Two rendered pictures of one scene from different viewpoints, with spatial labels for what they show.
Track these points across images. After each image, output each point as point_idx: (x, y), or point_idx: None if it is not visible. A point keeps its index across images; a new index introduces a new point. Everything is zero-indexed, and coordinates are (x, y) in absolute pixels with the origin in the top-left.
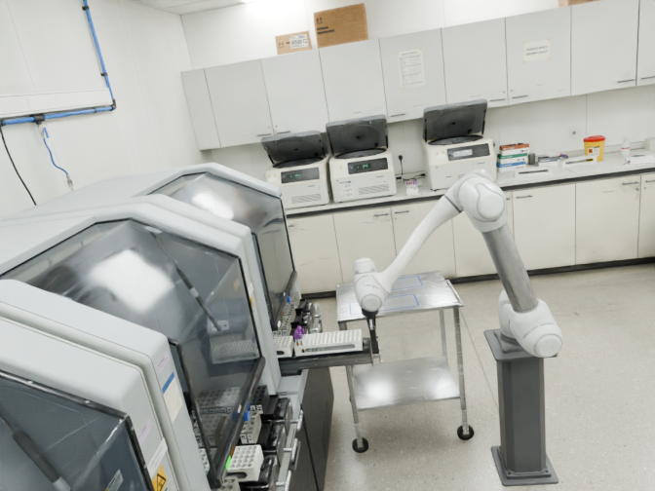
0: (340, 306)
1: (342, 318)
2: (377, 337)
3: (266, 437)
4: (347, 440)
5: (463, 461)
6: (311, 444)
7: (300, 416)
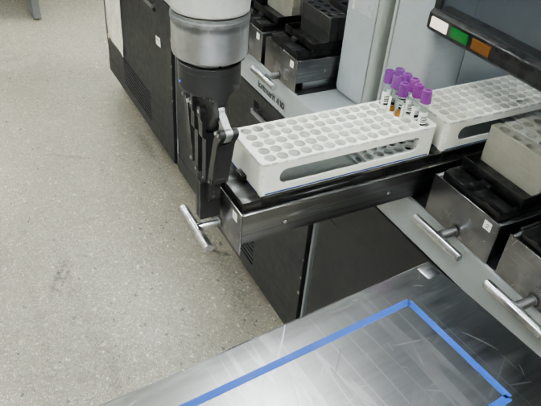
0: (520, 357)
1: (422, 276)
2: (199, 176)
3: (258, 5)
4: None
5: None
6: (320, 260)
7: (266, 78)
